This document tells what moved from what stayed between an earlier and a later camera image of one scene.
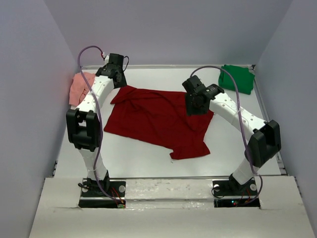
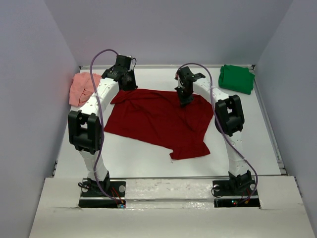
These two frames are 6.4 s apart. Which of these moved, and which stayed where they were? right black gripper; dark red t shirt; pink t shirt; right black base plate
Moved: right black gripper
Stayed: right black base plate; pink t shirt; dark red t shirt
